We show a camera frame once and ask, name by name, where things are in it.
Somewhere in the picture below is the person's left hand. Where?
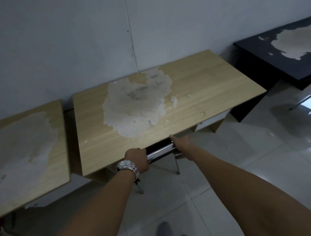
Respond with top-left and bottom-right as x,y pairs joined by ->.
124,147 -> 150,173

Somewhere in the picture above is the person's right hand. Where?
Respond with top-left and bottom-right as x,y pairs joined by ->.
169,134 -> 202,161

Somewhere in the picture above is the black chair with chrome frame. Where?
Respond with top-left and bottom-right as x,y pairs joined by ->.
134,139 -> 181,195

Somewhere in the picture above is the person's right forearm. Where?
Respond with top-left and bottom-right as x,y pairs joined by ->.
192,146 -> 311,236

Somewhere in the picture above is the person's left forearm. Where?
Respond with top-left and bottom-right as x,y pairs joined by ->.
58,168 -> 137,236

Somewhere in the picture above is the silver wristwatch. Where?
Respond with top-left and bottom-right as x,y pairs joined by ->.
116,159 -> 140,182

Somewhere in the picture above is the wooden desk with peeled top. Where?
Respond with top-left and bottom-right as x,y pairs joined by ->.
72,49 -> 268,184

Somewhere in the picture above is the person's grey shoe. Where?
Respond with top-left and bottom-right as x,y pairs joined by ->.
156,221 -> 171,236

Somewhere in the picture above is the narrow wooden desk worn top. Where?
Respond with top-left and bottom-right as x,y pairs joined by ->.
0,99 -> 71,217

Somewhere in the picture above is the black desk with peeled top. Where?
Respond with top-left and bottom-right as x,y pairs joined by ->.
229,17 -> 311,123

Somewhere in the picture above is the metal chair leg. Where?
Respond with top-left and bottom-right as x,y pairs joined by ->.
289,94 -> 311,111

